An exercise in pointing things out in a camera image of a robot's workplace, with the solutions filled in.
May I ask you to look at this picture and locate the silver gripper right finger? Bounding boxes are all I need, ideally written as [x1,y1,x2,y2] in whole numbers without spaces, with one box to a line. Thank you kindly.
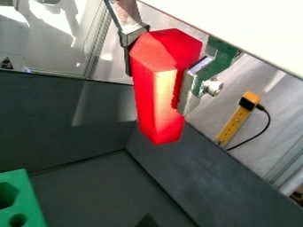
[177,36,241,115]

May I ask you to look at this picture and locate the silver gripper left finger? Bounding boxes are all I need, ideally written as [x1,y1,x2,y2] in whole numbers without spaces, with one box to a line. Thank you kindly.
[104,0,149,75]

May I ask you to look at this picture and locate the red hexagon prism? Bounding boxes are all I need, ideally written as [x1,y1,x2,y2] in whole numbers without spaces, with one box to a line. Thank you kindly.
[131,28,203,145]

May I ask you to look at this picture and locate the yellow sensor bar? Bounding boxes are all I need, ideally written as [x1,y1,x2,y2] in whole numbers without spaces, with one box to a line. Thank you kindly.
[216,91,260,146]

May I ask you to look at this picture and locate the green shape sorter block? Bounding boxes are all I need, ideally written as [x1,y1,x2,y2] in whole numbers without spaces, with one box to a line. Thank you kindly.
[0,168,47,227]

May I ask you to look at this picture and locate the black sensor cable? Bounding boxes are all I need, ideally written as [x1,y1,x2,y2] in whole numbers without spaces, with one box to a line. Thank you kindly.
[224,104,272,152]

